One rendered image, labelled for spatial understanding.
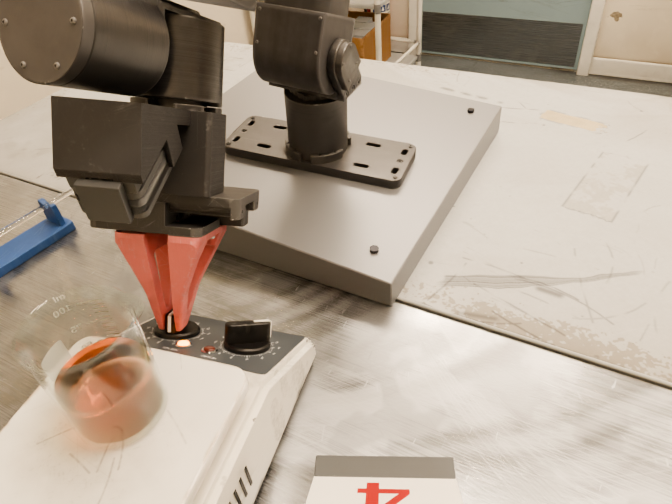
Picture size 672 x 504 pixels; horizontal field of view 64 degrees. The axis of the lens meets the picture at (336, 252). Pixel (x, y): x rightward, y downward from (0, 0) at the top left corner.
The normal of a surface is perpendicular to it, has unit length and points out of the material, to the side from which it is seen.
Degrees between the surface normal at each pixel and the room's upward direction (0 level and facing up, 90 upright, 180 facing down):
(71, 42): 60
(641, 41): 90
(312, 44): 68
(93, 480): 0
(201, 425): 0
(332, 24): 94
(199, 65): 77
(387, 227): 4
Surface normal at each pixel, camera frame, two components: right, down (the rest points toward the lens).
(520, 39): -0.48, 0.60
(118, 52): 0.82, 0.51
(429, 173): -0.03, -0.72
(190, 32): 0.54, 0.22
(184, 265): -0.09, 0.54
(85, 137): -0.07, 0.21
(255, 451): 0.95, 0.14
